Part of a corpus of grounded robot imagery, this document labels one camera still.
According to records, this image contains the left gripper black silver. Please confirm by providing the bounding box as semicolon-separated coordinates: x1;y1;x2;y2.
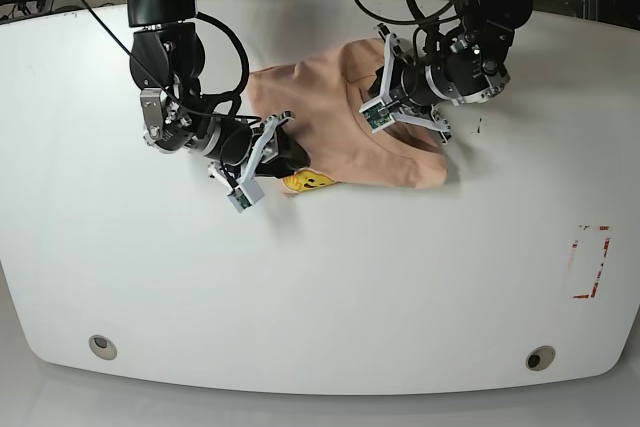
367;61;438;108

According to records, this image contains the peach orange T-shirt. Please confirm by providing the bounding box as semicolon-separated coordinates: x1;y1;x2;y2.
246;39;448;196

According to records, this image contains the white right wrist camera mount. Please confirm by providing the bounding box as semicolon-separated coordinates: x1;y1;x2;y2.
208;111;294;212

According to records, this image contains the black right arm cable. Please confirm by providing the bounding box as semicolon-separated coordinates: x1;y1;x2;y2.
184;11;251;121

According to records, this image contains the red tape rectangle marking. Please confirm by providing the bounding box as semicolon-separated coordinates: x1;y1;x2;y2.
567;225;612;300

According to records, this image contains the table cable grommet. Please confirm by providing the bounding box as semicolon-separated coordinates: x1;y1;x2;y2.
88;335;117;361
525;345;556;372

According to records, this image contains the right table cable grommet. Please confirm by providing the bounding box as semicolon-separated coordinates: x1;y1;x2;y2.
525;345;556;372

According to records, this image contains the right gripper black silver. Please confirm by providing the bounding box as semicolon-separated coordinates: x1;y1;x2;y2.
214;124;311;178

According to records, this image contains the left table cable grommet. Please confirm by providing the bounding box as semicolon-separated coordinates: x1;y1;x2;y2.
88;335;117;361

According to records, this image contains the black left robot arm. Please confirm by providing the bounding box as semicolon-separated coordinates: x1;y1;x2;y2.
369;0;533;110

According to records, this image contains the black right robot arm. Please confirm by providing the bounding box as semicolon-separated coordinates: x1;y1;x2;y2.
127;0;310;181

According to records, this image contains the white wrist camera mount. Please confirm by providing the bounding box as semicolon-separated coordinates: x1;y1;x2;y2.
208;111;294;212
359;23;451;144

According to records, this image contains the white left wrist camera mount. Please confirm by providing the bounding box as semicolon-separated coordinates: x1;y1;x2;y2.
359;23;451;144

